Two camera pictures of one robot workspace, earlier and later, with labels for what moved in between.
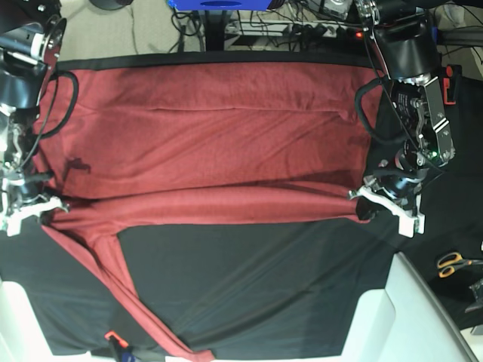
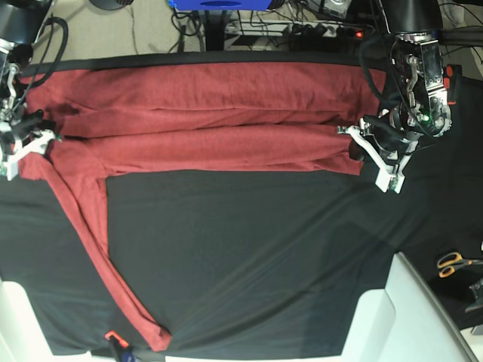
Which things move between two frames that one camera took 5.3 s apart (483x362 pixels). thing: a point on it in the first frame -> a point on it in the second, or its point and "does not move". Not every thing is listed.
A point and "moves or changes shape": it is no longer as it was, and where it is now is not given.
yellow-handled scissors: (447, 263) does not move
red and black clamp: (453, 72) does not move
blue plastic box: (220, 5) does not move
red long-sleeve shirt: (120, 145) moves or changes shape
